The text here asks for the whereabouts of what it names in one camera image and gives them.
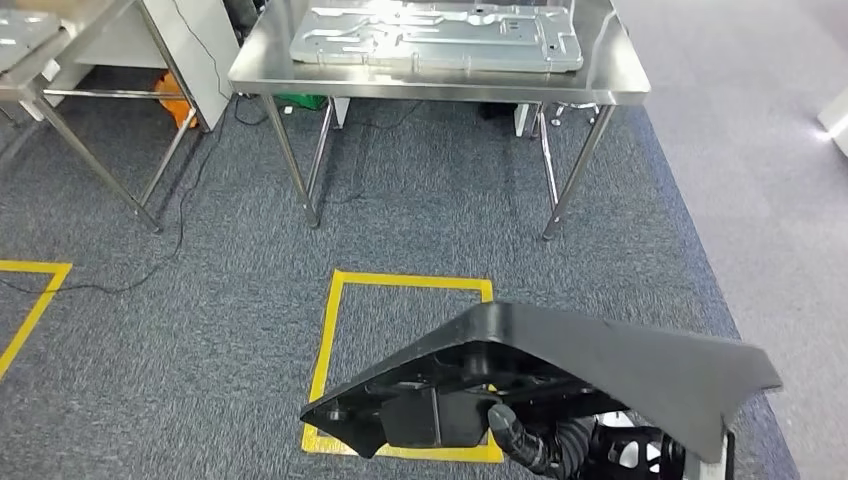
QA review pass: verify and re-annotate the chrome stool base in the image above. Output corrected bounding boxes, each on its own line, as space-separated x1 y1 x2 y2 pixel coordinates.
548 99 603 128

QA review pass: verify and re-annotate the thin black cable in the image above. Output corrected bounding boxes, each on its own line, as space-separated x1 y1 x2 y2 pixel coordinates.
0 0 233 297

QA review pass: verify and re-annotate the white cabinet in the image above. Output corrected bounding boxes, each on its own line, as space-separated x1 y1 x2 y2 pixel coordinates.
74 0 241 132

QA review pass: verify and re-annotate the black plastic plate part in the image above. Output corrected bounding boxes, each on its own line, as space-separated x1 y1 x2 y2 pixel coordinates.
299 301 784 465

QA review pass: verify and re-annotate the orange object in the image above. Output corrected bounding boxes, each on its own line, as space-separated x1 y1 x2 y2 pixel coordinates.
154 70 199 129

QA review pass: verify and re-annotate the green object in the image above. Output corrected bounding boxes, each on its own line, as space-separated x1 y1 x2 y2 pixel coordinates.
274 92 328 111

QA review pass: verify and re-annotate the stainless steel workbench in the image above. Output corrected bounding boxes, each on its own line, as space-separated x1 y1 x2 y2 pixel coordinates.
227 0 653 242

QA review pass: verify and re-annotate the stamped metal panel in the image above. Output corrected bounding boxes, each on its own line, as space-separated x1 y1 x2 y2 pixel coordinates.
288 0 585 74

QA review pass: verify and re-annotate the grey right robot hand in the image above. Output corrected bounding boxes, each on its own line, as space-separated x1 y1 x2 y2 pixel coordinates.
486 403 599 480

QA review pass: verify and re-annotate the stainless steel table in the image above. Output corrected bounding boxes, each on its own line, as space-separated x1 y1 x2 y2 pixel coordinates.
0 0 200 235

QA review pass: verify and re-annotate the yellow floor tape square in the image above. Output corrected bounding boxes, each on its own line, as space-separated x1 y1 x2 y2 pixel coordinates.
299 268 506 465

